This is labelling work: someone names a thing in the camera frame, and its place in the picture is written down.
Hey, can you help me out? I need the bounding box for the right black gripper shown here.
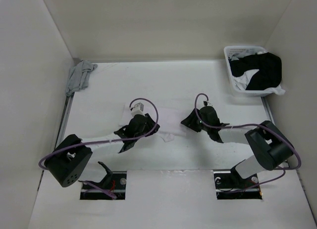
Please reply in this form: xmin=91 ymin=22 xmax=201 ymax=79
xmin=180 ymin=108 xmax=210 ymax=133

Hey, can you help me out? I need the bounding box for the white tank top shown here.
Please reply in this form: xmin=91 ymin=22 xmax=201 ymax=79
xmin=119 ymin=103 xmax=187 ymax=142

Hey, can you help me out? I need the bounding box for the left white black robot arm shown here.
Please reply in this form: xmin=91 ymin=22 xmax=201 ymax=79
xmin=44 ymin=113 xmax=160 ymax=189

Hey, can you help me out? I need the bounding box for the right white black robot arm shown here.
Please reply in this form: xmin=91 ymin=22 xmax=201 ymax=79
xmin=181 ymin=106 xmax=294 ymax=187

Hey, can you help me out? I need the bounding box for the grey folded tank top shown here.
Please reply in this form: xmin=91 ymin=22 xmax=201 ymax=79
xmin=65 ymin=60 xmax=98 ymax=96

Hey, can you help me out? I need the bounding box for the black tank top in basket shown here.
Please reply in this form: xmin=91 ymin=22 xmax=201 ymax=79
xmin=229 ymin=52 xmax=282 ymax=90

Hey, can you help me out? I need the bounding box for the white garment in basket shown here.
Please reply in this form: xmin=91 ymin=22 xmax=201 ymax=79
xmin=233 ymin=69 xmax=286 ymax=95

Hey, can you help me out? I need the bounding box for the white plastic laundry basket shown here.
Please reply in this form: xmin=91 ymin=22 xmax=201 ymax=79
xmin=223 ymin=46 xmax=285 ymax=97

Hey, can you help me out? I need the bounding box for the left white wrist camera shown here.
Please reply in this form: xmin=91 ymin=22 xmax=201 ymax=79
xmin=129 ymin=102 xmax=145 ymax=117

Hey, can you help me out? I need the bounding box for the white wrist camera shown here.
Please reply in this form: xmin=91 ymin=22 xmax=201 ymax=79
xmin=203 ymin=100 xmax=213 ymax=107
xmin=129 ymin=102 xmax=145 ymax=117

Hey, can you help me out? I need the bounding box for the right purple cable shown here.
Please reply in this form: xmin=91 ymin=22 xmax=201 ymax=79
xmin=194 ymin=92 xmax=303 ymax=190

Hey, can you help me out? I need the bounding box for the purple cable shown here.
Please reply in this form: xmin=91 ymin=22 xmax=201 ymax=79
xmin=38 ymin=97 xmax=159 ymax=199
xmin=194 ymin=92 xmax=303 ymax=190

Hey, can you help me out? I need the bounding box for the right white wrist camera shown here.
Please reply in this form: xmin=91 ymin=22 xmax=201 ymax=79
xmin=203 ymin=100 xmax=213 ymax=107

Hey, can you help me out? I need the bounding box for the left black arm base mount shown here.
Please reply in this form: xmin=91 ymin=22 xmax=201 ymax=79
xmin=80 ymin=162 xmax=127 ymax=200

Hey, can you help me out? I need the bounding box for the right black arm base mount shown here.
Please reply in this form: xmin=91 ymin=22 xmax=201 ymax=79
xmin=213 ymin=170 xmax=262 ymax=200

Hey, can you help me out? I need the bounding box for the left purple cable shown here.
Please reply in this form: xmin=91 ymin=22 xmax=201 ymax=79
xmin=38 ymin=97 xmax=159 ymax=199

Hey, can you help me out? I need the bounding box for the left metal table rail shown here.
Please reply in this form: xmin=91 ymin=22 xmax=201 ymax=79
xmin=54 ymin=95 xmax=74 ymax=149

